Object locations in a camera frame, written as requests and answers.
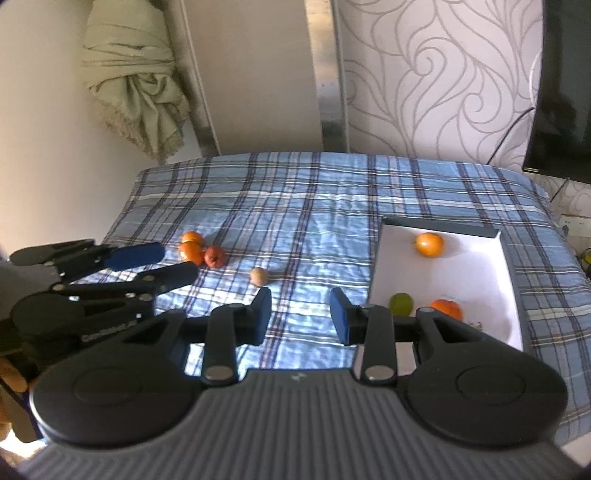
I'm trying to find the smooth orange fruit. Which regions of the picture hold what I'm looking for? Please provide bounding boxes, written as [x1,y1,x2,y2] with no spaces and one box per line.
[415,232,446,258]

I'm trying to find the person's left hand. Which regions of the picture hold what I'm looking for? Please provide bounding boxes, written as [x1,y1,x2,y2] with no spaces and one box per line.
[1,357,42,443]

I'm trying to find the green round fruit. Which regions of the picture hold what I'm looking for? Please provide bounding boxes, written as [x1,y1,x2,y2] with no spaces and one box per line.
[389,292,415,317]

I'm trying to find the black television cable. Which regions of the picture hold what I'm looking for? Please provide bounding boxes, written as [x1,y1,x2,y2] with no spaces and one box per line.
[485,106,537,166]

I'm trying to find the large orange with stem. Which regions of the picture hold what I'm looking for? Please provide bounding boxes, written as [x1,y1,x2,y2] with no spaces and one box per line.
[178,241,204,266]

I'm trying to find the small orange mandarin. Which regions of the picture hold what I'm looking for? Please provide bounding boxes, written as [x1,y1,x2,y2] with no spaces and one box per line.
[180,231,204,245]

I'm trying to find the dark box with white interior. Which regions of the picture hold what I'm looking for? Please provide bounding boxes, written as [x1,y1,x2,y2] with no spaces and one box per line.
[369,217,532,392]

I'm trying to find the red apple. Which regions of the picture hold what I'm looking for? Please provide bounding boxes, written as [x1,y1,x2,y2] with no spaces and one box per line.
[204,245,226,269]

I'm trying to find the black wall television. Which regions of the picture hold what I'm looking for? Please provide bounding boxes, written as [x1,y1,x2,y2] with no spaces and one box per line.
[523,0,591,184]

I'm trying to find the orange tangerine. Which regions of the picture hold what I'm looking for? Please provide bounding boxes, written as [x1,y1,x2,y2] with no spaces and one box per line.
[430,299,464,322]

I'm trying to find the blue plaid cloth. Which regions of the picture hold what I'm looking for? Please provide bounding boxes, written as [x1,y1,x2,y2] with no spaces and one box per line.
[105,152,590,445]

